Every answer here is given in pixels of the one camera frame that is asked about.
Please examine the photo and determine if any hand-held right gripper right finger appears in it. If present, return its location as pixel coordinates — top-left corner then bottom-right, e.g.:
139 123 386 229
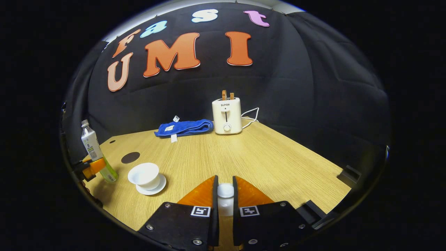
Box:
233 175 316 250

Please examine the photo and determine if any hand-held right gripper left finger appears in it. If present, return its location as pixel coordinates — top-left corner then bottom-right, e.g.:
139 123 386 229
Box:
138 175 219 251

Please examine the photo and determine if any white teacup lid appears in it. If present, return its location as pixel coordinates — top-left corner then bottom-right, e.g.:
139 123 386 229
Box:
217 183 234 217

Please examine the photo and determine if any clear green-label water bottle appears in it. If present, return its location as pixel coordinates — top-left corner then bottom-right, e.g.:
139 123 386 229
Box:
81 120 119 183

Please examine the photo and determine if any dark round coaster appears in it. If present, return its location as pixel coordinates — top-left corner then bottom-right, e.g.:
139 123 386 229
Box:
121 152 140 164

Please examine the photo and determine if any white teacup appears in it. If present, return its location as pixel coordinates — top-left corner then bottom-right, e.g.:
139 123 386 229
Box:
128 162 160 190

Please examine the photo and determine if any white saucer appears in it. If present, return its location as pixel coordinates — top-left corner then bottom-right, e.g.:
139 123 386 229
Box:
136 174 167 196

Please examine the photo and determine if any blue towel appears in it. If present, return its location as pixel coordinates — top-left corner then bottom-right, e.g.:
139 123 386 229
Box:
154 116 214 143

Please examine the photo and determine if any white toaster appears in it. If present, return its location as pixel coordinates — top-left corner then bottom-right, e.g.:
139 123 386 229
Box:
212 97 243 135

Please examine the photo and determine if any black table clamp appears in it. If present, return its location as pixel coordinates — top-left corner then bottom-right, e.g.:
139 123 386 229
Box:
337 165 362 183

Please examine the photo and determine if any white toaster cable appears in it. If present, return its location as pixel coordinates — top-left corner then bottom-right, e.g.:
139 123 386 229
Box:
240 107 260 129

